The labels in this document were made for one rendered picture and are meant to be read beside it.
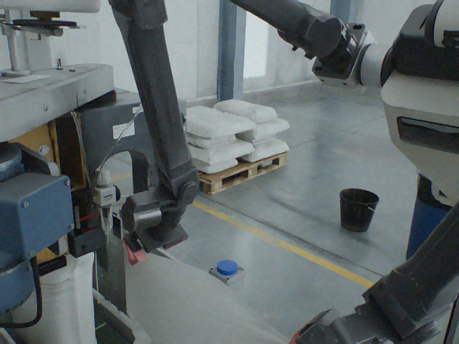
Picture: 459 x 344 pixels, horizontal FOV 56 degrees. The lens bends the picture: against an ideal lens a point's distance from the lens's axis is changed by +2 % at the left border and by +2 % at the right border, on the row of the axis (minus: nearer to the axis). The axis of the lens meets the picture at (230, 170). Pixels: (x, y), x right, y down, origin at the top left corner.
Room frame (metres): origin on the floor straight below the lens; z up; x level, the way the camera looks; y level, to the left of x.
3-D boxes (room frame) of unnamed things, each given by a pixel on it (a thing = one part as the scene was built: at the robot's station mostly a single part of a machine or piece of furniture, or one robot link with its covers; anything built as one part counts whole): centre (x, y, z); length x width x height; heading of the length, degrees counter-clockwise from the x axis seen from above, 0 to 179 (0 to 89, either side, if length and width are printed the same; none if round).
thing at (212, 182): (4.19, 0.09, 0.07); 1.20 x 0.82 x 0.14; 140
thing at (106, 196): (0.84, 0.27, 1.14); 0.05 x 0.04 x 0.16; 138
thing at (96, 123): (1.04, 0.34, 1.21); 0.30 x 0.25 x 0.30; 48
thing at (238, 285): (1.06, 0.00, 0.81); 0.08 x 0.08 x 0.06; 48
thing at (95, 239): (0.87, 0.33, 1.04); 0.08 x 0.06 x 0.05; 138
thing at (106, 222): (0.84, 0.27, 1.11); 0.03 x 0.03 x 0.06
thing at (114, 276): (1.54, 0.49, 0.54); 1.05 x 0.02 x 0.41; 48
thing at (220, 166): (3.91, 0.30, 0.20); 0.66 x 0.44 x 0.12; 48
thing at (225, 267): (1.06, 0.00, 0.84); 0.06 x 0.06 x 0.02
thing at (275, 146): (4.29, -0.28, 0.20); 0.67 x 0.43 x 0.15; 138
